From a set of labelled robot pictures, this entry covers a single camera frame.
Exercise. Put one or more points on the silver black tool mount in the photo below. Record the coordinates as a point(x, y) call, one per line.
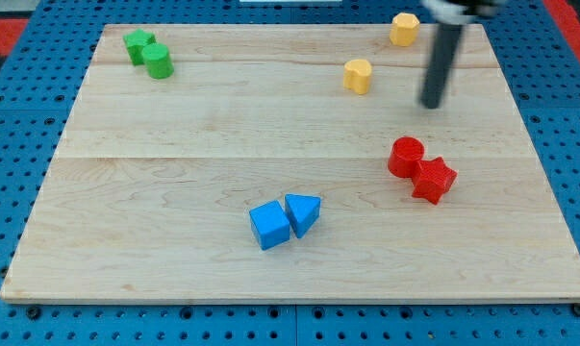
point(462, 11)

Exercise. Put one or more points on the blue triangle block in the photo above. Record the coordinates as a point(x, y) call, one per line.
point(302, 212)

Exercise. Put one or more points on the yellow hexagon block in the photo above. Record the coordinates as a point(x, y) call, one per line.
point(404, 29)

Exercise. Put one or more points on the red star block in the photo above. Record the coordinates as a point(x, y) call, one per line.
point(432, 179)

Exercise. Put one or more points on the wooden board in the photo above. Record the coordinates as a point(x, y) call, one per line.
point(147, 198)

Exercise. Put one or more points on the blue cube block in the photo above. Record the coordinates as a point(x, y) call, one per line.
point(269, 225)

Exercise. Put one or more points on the green star block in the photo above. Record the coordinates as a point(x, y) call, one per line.
point(135, 42)

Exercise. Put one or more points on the yellow heart block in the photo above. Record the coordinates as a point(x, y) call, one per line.
point(357, 75)

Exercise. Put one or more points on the green cylinder block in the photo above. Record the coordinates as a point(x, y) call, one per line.
point(157, 60)

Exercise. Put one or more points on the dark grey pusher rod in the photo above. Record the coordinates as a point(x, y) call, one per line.
point(442, 56)

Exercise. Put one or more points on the red cylinder block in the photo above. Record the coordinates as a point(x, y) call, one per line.
point(406, 152)

